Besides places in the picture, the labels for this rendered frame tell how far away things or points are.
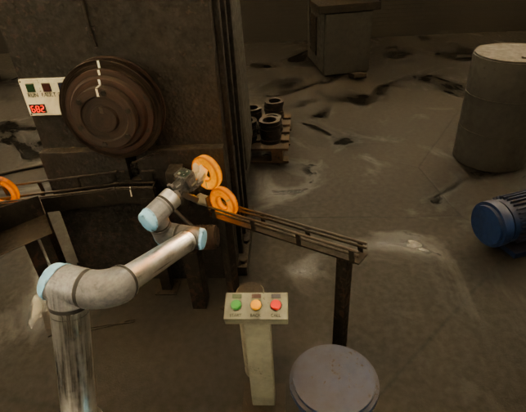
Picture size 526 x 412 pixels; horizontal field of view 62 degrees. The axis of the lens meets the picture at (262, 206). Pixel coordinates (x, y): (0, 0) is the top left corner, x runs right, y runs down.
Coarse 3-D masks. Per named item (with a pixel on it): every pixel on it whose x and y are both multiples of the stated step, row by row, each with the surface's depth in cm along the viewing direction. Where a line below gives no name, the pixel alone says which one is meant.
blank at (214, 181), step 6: (198, 156) 191; (204, 156) 189; (192, 162) 193; (198, 162) 191; (204, 162) 189; (210, 162) 187; (216, 162) 188; (210, 168) 188; (216, 168) 187; (210, 174) 190; (216, 174) 187; (210, 180) 191; (216, 180) 189; (204, 186) 196; (210, 186) 193; (216, 186) 192
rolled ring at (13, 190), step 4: (0, 180) 227; (4, 180) 229; (8, 180) 230; (0, 184) 229; (4, 184) 229; (8, 184) 229; (12, 184) 231; (8, 188) 230; (12, 188) 230; (16, 188) 233; (12, 192) 231; (16, 192) 232; (12, 196) 233; (16, 196) 233; (0, 200) 237
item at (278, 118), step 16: (256, 112) 425; (272, 112) 422; (256, 128) 387; (272, 128) 380; (288, 128) 415; (256, 144) 391; (272, 144) 387; (288, 144) 387; (256, 160) 391; (272, 160) 388; (288, 160) 388
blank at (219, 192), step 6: (222, 186) 206; (216, 192) 206; (222, 192) 204; (228, 192) 203; (210, 198) 211; (216, 198) 208; (228, 198) 203; (234, 198) 204; (216, 204) 211; (222, 204) 212; (228, 204) 205; (234, 204) 203; (216, 210) 213; (228, 210) 207; (234, 210) 205
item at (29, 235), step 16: (0, 208) 213; (16, 208) 218; (32, 208) 222; (0, 224) 217; (16, 224) 221; (32, 224) 220; (48, 224) 218; (0, 240) 212; (16, 240) 211; (32, 240) 209; (32, 256) 219; (48, 320) 246; (48, 336) 237
